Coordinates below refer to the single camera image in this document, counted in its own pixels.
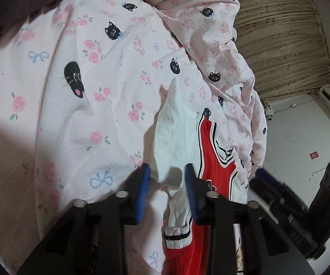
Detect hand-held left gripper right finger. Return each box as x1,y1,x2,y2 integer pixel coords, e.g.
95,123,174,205
185,163,316,275

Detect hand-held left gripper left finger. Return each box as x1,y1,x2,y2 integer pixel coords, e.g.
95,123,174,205
16,163,151,275

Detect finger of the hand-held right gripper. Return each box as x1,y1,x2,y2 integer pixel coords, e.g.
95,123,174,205
250,168,286,204

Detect red and white jersey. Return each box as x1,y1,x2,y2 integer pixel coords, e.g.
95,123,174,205
154,79,250,275

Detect pink cat-print blanket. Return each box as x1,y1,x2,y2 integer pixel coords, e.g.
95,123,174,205
0,0,268,275

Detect beige patterned curtain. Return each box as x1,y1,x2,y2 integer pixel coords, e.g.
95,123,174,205
219,0,330,101

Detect dark purple bedsheet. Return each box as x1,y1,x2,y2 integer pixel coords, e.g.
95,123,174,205
0,0,100,43

